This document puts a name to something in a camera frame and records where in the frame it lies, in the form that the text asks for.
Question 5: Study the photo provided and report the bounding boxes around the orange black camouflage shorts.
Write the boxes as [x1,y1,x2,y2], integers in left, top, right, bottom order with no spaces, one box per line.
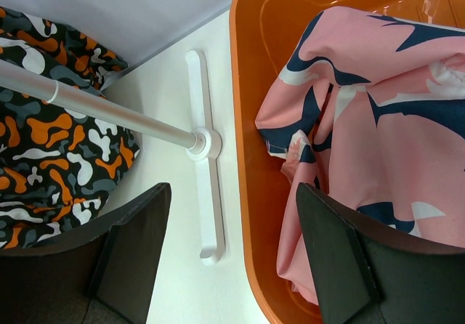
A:
[1,8,140,249]

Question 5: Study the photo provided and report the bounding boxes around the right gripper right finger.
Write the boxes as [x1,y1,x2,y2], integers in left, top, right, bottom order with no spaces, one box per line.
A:
[296,183,464,323]

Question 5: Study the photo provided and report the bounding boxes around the pink shark print shorts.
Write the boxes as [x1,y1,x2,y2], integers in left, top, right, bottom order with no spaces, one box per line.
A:
[255,6,465,307]

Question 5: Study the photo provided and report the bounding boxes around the orange plastic basket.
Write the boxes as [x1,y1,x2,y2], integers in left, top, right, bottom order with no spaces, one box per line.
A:
[230,0,464,323]

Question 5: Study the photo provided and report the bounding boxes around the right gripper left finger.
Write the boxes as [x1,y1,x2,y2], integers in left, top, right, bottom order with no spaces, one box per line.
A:
[1,183,171,323]

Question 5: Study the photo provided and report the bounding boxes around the metal clothes rack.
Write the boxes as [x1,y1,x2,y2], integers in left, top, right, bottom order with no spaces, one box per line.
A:
[1,50,225,266]

